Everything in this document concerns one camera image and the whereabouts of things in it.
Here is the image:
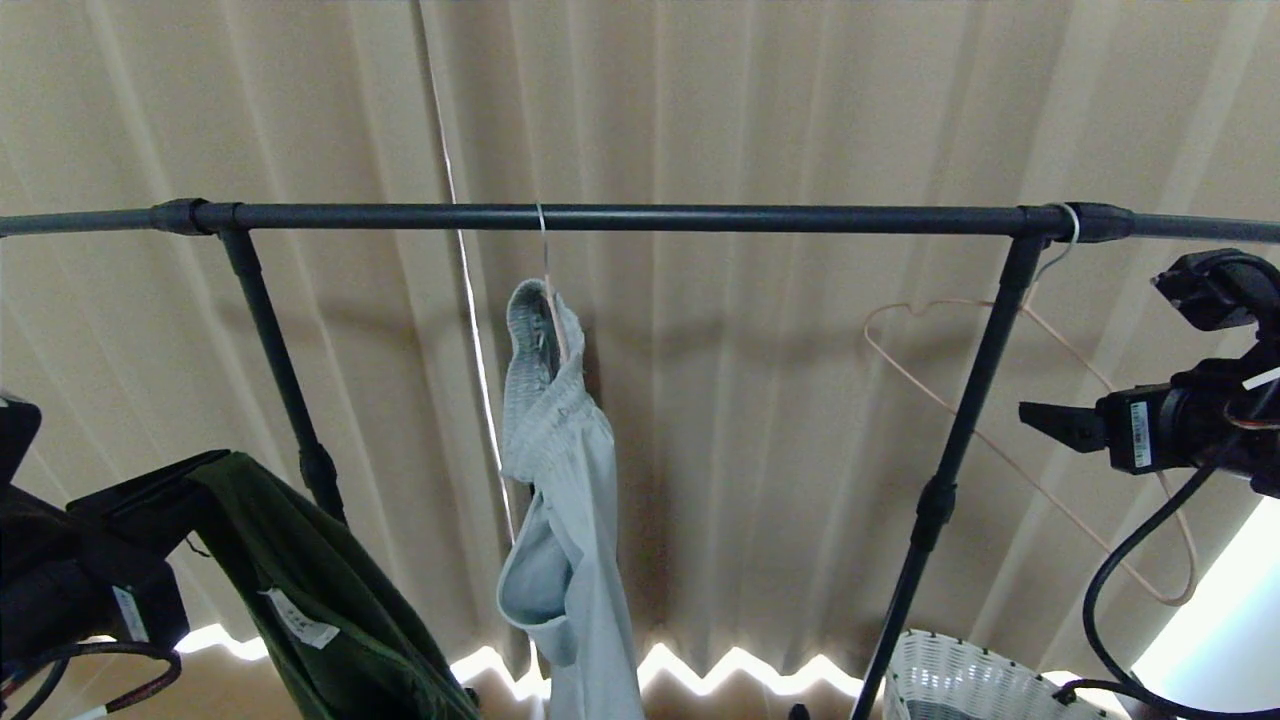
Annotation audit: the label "pink clothes hanger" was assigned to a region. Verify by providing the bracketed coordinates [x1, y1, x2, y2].
[863, 205, 1199, 608]
[535, 203, 573, 366]

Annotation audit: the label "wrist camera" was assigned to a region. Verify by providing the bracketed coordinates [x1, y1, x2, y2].
[1150, 248, 1280, 336]
[0, 398, 43, 486]

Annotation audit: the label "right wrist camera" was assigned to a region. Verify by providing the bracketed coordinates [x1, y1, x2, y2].
[1150, 248, 1280, 336]

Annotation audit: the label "beige curtain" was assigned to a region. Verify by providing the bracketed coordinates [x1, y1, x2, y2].
[0, 0, 1280, 701]

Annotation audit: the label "white laundry basket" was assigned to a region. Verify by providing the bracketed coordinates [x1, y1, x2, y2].
[880, 628, 1136, 720]

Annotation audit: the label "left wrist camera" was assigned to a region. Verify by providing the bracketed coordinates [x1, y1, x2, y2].
[0, 398, 43, 486]

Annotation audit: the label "black clothes rack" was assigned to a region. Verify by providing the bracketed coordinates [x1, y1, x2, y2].
[0, 198, 1280, 720]

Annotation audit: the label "green garment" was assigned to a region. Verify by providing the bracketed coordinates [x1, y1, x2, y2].
[188, 452, 481, 720]

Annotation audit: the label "pale grey shorts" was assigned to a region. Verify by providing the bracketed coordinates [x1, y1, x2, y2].
[497, 278, 646, 720]

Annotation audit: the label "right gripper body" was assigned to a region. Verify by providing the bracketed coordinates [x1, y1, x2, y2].
[1095, 385, 1251, 476]

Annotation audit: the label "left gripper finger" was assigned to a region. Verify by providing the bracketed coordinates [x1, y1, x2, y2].
[68, 450, 233, 563]

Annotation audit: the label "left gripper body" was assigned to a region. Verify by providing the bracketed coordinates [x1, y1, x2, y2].
[0, 485, 191, 661]

